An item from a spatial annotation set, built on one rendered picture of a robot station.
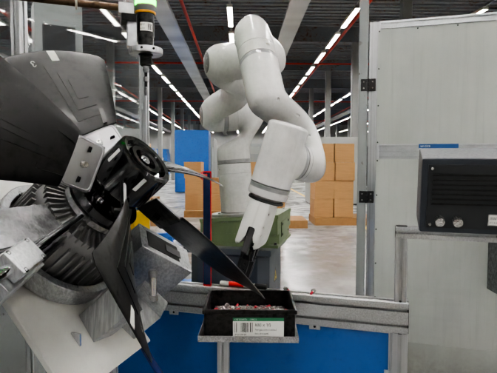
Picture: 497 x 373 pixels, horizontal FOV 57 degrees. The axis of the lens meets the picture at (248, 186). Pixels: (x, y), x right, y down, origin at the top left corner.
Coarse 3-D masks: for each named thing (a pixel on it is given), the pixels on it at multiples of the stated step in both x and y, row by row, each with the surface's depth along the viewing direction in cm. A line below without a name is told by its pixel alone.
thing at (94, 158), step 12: (84, 144) 80; (96, 144) 82; (72, 156) 78; (84, 156) 80; (96, 156) 82; (72, 168) 79; (84, 168) 80; (96, 168) 82; (72, 180) 79; (84, 180) 81
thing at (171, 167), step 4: (168, 164) 116; (172, 164) 118; (176, 164) 121; (168, 168) 101; (172, 168) 105; (176, 168) 108; (180, 168) 110; (184, 168) 117; (180, 172) 102; (184, 172) 103; (188, 172) 105; (192, 172) 111; (196, 172) 114; (200, 176) 109; (204, 176) 113; (212, 180) 114; (220, 184) 117
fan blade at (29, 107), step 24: (0, 72) 68; (0, 96) 68; (24, 96) 71; (0, 120) 67; (24, 120) 70; (48, 120) 74; (0, 144) 67; (24, 144) 70; (48, 144) 74; (72, 144) 77; (0, 168) 68; (24, 168) 71; (48, 168) 74
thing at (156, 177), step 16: (128, 144) 86; (144, 144) 90; (112, 160) 82; (128, 160) 80; (160, 160) 91; (96, 176) 83; (112, 176) 82; (128, 176) 81; (144, 176) 81; (160, 176) 88; (80, 192) 82; (96, 192) 84; (112, 192) 82; (128, 192) 82; (144, 192) 84; (96, 208) 82; (112, 208) 85; (112, 224) 84
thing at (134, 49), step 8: (120, 8) 92; (128, 8) 92; (120, 16) 95; (128, 16) 92; (136, 16) 93; (128, 24) 93; (128, 32) 93; (136, 32) 93; (128, 40) 93; (136, 40) 93; (128, 48) 95; (136, 48) 92; (144, 48) 92; (152, 48) 92; (160, 48) 94; (136, 56) 97; (152, 56) 97; (160, 56) 97
